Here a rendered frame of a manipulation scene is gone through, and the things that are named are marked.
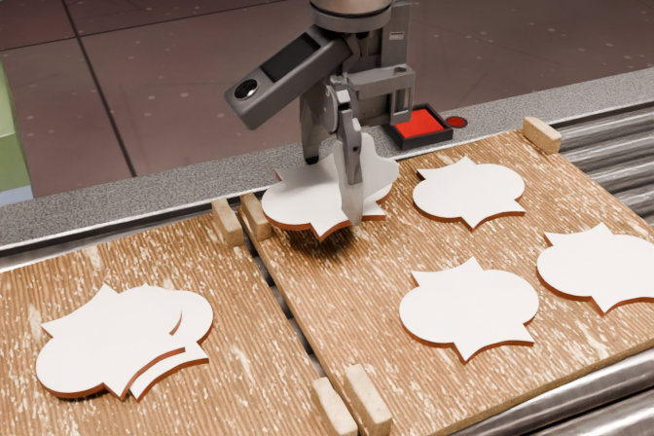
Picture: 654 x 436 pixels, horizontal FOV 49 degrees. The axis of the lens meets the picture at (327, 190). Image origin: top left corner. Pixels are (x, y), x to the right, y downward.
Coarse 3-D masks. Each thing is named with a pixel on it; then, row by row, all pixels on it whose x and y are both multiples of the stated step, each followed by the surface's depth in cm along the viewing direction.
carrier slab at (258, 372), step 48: (144, 240) 77; (192, 240) 77; (0, 288) 72; (48, 288) 72; (96, 288) 72; (192, 288) 72; (240, 288) 72; (0, 336) 67; (48, 336) 67; (240, 336) 67; (288, 336) 67; (0, 384) 62; (192, 384) 62; (240, 384) 62; (288, 384) 62; (0, 432) 59; (48, 432) 59; (96, 432) 59; (144, 432) 59; (192, 432) 59; (240, 432) 59; (288, 432) 59
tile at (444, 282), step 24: (432, 288) 70; (456, 288) 70; (480, 288) 70; (504, 288) 70; (528, 288) 70; (408, 312) 68; (432, 312) 68; (456, 312) 68; (480, 312) 68; (504, 312) 68; (528, 312) 68; (432, 336) 65; (456, 336) 65; (480, 336) 65; (504, 336) 65; (528, 336) 65
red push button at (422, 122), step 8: (416, 112) 100; (424, 112) 100; (416, 120) 98; (424, 120) 98; (432, 120) 98; (400, 128) 96; (408, 128) 96; (416, 128) 96; (424, 128) 96; (432, 128) 96; (440, 128) 96; (408, 136) 95
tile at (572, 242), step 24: (552, 240) 76; (576, 240) 76; (600, 240) 76; (624, 240) 76; (552, 264) 73; (576, 264) 73; (600, 264) 73; (624, 264) 73; (648, 264) 73; (552, 288) 71; (576, 288) 70; (600, 288) 70; (624, 288) 70; (648, 288) 70; (600, 312) 68
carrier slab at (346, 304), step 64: (576, 192) 84; (320, 256) 75; (384, 256) 75; (448, 256) 75; (512, 256) 75; (320, 320) 68; (384, 320) 68; (576, 320) 68; (640, 320) 68; (384, 384) 62; (448, 384) 62; (512, 384) 62
